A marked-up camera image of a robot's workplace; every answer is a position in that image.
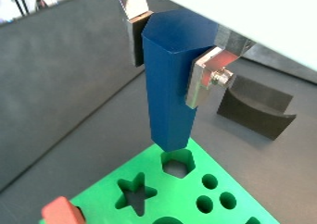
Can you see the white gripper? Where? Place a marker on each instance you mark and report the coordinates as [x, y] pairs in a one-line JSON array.
[[280, 24]]

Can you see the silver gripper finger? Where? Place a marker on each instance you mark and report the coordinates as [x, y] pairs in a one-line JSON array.
[[136, 16]]

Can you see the blue hexagonal prism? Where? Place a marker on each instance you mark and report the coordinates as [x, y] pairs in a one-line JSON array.
[[176, 36]]

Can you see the black curved cradle stand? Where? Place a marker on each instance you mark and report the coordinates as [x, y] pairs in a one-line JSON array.
[[256, 107]]

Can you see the green foam shape-sorter block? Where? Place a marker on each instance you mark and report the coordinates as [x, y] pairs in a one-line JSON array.
[[169, 188]]

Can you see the red rounded block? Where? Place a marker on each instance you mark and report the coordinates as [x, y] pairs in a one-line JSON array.
[[61, 212]]

